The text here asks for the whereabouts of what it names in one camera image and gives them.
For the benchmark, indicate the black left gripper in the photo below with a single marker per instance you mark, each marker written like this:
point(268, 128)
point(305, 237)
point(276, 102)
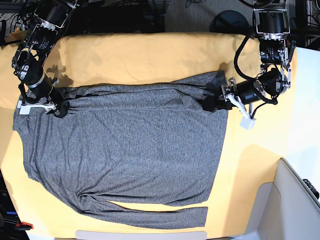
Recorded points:
point(243, 91)

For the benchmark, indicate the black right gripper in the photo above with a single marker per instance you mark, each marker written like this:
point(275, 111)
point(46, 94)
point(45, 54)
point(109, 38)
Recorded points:
point(45, 88)

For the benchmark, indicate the grey long-sleeve T-shirt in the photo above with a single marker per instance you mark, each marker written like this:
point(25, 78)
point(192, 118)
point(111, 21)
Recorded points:
point(140, 155)

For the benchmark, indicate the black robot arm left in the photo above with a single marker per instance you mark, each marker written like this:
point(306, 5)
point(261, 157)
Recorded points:
point(271, 26)

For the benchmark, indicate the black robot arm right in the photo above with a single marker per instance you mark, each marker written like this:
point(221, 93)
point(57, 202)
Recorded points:
point(47, 25)

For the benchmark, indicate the yellow table cloth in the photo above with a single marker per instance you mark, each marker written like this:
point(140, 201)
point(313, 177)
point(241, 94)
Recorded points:
point(249, 158)

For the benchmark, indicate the black round stand base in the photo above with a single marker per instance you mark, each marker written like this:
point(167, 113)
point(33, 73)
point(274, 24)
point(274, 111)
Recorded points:
point(230, 22)

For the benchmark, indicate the red black clamp right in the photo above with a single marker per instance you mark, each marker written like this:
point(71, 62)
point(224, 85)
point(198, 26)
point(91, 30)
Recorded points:
point(291, 49)

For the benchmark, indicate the red black clamp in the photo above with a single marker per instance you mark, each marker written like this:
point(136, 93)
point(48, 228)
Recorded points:
point(23, 226)
point(291, 49)

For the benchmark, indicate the black remote control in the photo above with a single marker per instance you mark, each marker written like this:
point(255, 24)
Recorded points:
point(312, 188)

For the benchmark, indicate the red black clamp left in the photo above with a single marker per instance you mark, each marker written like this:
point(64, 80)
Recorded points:
point(23, 226)

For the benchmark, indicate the white tray edge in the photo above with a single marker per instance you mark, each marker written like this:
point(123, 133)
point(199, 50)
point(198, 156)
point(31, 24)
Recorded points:
point(94, 235)

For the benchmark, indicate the white storage bin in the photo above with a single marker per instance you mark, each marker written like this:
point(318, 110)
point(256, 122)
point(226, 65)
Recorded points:
point(284, 209)

